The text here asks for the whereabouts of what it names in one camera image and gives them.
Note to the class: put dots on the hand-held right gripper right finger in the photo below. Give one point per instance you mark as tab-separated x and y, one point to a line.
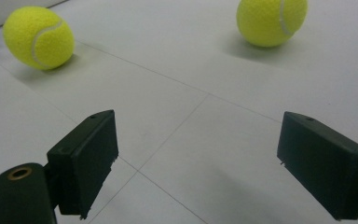
323	161

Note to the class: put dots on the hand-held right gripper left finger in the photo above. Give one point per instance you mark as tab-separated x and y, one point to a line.
84	161

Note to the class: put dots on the yellow tennis ball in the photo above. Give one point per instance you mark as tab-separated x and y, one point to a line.
28	34
261	21

